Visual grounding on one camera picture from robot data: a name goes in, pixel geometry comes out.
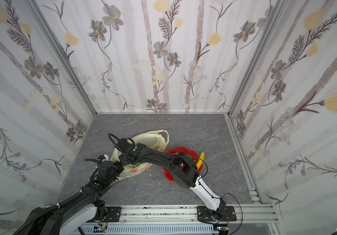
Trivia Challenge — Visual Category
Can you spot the cream printed plastic bag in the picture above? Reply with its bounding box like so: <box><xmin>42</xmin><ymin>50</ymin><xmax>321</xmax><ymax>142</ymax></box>
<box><xmin>108</xmin><ymin>130</ymin><xmax>170</xmax><ymax>180</ymax></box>

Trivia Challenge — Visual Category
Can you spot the red flower-shaped plate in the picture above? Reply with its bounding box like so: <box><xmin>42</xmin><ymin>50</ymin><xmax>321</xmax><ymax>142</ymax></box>
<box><xmin>162</xmin><ymin>146</ymin><xmax>204</xmax><ymax>182</ymax></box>

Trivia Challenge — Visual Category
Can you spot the yellow toy banana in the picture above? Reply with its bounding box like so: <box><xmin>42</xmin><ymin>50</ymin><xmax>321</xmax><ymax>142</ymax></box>
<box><xmin>196</xmin><ymin>152</ymin><xmax>205</xmax><ymax>170</ymax></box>

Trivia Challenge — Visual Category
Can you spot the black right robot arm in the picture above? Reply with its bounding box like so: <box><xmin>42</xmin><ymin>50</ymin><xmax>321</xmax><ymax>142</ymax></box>
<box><xmin>113</xmin><ymin>138</ymin><xmax>226</xmax><ymax>220</ymax></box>

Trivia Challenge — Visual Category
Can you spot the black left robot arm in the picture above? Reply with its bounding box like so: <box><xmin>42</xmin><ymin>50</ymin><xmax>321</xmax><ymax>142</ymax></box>
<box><xmin>14</xmin><ymin>160</ymin><xmax>124</xmax><ymax>235</ymax></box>

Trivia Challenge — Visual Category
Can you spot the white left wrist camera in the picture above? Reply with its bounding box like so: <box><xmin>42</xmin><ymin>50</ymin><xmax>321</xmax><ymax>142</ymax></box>
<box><xmin>98</xmin><ymin>154</ymin><xmax>109</xmax><ymax>162</ymax></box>

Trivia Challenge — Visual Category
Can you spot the black left corrugated cable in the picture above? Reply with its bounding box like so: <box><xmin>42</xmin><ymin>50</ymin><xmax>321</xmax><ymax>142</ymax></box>
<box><xmin>12</xmin><ymin>158</ymin><xmax>107</xmax><ymax>235</ymax></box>

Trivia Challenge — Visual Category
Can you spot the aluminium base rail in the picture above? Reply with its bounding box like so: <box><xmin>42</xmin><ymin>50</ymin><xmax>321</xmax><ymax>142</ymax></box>
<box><xmin>35</xmin><ymin>204</ymin><xmax>284</xmax><ymax>235</ymax></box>

